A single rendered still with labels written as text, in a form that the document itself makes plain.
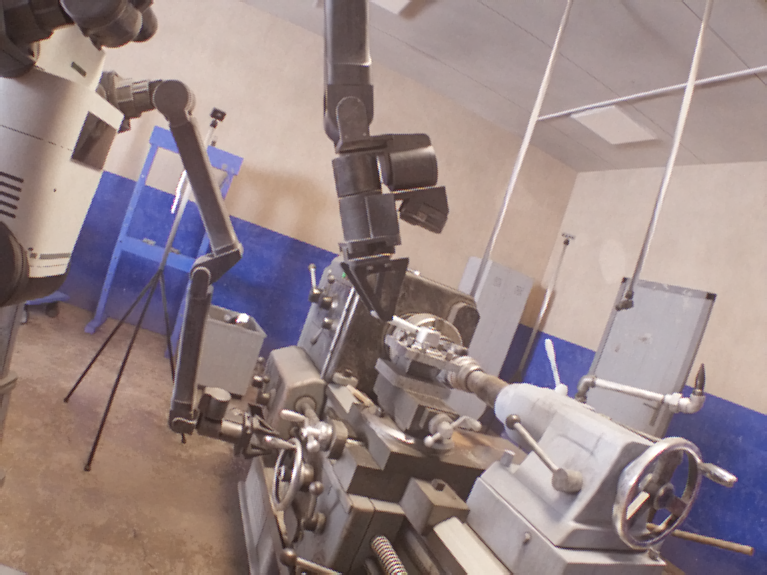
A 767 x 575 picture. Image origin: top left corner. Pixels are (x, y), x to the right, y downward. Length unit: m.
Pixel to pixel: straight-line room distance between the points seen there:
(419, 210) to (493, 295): 4.80
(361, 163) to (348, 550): 0.87
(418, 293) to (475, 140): 4.07
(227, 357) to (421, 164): 3.35
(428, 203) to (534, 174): 5.67
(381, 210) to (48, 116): 0.52
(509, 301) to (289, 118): 2.98
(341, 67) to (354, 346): 1.41
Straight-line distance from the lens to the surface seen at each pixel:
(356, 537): 1.19
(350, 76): 0.64
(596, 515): 1.04
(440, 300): 2.01
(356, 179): 0.61
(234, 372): 3.92
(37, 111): 0.86
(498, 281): 5.42
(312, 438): 1.22
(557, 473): 1.00
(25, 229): 0.87
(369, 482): 1.18
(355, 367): 1.94
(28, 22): 0.75
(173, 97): 1.11
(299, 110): 5.26
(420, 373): 1.35
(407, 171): 0.63
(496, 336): 5.54
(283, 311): 5.22
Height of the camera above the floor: 1.28
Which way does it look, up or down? 3 degrees down
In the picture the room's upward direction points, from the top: 20 degrees clockwise
